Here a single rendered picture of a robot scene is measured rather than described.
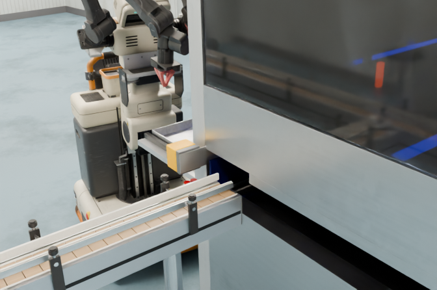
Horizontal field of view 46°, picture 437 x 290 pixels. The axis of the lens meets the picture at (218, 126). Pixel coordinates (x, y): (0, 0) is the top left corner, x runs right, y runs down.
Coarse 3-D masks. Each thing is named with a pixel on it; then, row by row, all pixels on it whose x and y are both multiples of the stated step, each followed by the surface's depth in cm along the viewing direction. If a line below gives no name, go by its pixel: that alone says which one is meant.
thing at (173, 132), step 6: (186, 120) 197; (168, 126) 193; (174, 126) 195; (180, 126) 196; (186, 126) 198; (156, 132) 187; (162, 132) 192; (168, 132) 194; (174, 132) 195; (180, 132) 195; (186, 132) 195; (192, 132) 195; (162, 138) 184; (168, 138) 190; (174, 138) 190; (180, 138) 190; (186, 138) 189; (192, 138) 189
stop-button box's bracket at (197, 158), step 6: (192, 150) 146; (198, 150) 147; (204, 150) 149; (180, 156) 144; (186, 156) 145; (192, 156) 147; (198, 156) 148; (204, 156) 149; (180, 162) 145; (186, 162) 146; (192, 162) 147; (198, 162) 149; (204, 162) 150; (180, 168) 145; (186, 168) 147; (192, 168) 148
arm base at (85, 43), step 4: (80, 32) 214; (84, 32) 210; (80, 36) 212; (84, 36) 211; (80, 40) 212; (84, 40) 212; (88, 40) 210; (80, 44) 211; (84, 44) 212; (88, 44) 212; (92, 44) 211; (96, 44) 212; (100, 44) 214; (104, 44) 215; (108, 44) 216; (84, 48) 212; (88, 48) 213
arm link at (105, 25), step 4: (104, 20) 201; (108, 20) 202; (100, 24) 200; (104, 24) 201; (108, 24) 202; (100, 28) 200; (104, 28) 201; (108, 28) 202; (112, 28) 204; (104, 32) 201; (108, 32) 203; (112, 32) 206; (104, 36) 203; (104, 40) 205
